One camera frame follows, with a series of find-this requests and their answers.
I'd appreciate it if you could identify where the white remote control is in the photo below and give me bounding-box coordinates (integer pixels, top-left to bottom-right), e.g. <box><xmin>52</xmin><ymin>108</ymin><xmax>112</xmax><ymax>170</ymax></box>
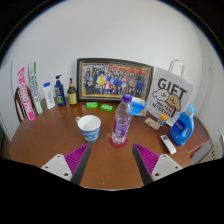
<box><xmin>159</xmin><ymin>134</ymin><xmax>177</xmax><ymax>155</ymax></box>

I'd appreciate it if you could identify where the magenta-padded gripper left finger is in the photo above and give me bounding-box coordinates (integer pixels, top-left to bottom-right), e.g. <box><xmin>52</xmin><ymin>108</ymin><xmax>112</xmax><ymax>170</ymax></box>
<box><xmin>40</xmin><ymin>143</ymin><xmax>93</xmax><ymax>186</ymax></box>

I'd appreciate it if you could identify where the small orange-topped pack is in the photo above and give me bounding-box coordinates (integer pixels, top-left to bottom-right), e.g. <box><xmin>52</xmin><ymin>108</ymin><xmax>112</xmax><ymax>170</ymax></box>
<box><xmin>156</xmin><ymin>114</ymin><xmax>169</xmax><ymax>127</ymax></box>

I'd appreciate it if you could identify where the white paper gift bag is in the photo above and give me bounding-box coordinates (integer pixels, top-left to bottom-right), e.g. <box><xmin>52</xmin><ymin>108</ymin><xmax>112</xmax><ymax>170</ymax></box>
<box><xmin>145</xmin><ymin>59</ymin><xmax>195</xmax><ymax>127</ymax></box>

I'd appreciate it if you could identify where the white blue-capped lotion bottle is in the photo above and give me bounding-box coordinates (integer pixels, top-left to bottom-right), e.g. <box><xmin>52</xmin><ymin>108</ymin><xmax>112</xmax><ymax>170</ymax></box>
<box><xmin>42</xmin><ymin>82</ymin><xmax>56</xmax><ymax>110</ymax></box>

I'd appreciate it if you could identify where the small patterned flat box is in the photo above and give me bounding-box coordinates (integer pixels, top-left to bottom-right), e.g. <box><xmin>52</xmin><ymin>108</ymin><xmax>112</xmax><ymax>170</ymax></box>
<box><xmin>143</xmin><ymin>117</ymin><xmax>161</xmax><ymax>131</ymax></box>

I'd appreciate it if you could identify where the dark blue pump bottle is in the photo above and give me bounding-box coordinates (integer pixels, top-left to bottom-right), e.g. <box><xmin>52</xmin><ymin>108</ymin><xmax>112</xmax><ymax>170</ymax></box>
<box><xmin>53</xmin><ymin>74</ymin><xmax>67</xmax><ymax>107</ymax></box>

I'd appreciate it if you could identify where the blue patterned white cup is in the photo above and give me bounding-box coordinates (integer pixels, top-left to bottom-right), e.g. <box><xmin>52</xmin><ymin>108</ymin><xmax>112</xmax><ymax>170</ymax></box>
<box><xmin>74</xmin><ymin>114</ymin><xmax>102</xmax><ymax>144</ymax></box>

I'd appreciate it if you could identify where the white cabinet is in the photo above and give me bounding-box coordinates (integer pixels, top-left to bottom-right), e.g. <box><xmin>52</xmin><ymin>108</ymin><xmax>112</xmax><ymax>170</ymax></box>
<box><xmin>0</xmin><ymin>61</ymin><xmax>20</xmax><ymax>139</ymax></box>

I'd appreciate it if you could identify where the framed group photo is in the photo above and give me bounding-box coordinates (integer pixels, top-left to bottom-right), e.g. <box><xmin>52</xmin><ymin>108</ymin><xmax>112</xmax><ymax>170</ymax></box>
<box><xmin>76</xmin><ymin>57</ymin><xmax>155</xmax><ymax>103</ymax></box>

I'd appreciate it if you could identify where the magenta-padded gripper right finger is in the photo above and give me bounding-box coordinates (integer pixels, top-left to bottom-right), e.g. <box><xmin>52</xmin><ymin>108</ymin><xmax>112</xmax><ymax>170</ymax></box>
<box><xmin>131</xmin><ymin>143</ymin><xmax>184</xmax><ymax>186</ymax></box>

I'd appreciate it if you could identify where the tall pink box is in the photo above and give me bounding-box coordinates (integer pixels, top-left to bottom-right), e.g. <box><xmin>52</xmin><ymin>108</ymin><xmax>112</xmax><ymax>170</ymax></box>
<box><xmin>17</xmin><ymin>66</ymin><xmax>36</xmax><ymax>122</ymax></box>

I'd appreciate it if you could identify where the small green pack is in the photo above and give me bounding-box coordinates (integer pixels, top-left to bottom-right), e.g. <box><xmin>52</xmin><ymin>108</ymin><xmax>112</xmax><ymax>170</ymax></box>
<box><xmin>99</xmin><ymin>103</ymin><xmax>114</xmax><ymax>112</ymax></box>
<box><xmin>85</xmin><ymin>101</ymin><xmax>99</xmax><ymax>109</ymax></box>

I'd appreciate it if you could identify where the tall green white box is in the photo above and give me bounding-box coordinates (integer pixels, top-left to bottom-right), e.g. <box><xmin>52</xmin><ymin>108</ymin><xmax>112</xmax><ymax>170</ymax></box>
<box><xmin>27</xmin><ymin>61</ymin><xmax>45</xmax><ymax>115</ymax></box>

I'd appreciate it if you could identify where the amber pump bottle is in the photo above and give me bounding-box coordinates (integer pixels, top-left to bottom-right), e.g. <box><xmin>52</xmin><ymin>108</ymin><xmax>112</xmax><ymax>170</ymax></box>
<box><xmin>67</xmin><ymin>78</ymin><xmax>78</xmax><ymax>106</ymax></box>

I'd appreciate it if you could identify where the clear purple-capped water bottle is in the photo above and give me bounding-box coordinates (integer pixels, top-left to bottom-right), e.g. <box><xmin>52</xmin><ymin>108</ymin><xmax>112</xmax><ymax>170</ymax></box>
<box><xmin>111</xmin><ymin>93</ymin><xmax>134</xmax><ymax>145</ymax></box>

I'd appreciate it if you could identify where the blue detergent bottle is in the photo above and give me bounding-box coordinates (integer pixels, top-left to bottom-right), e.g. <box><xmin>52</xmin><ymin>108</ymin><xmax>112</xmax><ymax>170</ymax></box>
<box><xmin>169</xmin><ymin>104</ymin><xmax>197</xmax><ymax>147</ymax></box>

